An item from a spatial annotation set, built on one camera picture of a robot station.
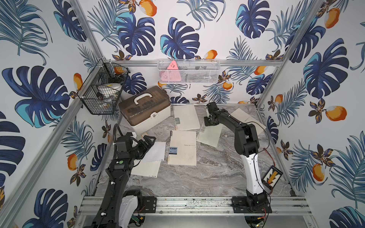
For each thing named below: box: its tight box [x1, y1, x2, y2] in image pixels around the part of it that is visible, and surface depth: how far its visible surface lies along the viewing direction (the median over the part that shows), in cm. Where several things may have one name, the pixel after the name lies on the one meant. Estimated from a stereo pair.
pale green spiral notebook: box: [196, 122, 223, 148], surface depth 103 cm
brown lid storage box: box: [118, 85, 172, 135], surface depth 98 cm
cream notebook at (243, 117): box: [230, 107, 267, 135], surface depth 116 cm
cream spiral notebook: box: [172, 104, 201, 131], surface depth 112 cm
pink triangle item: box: [159, 60, 182, 83], surface depth 92 cm
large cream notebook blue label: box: [167, 130, 197, 166], surface depth 97 cm
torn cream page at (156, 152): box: [141, 141, 167, 162], surface depth 95 cm
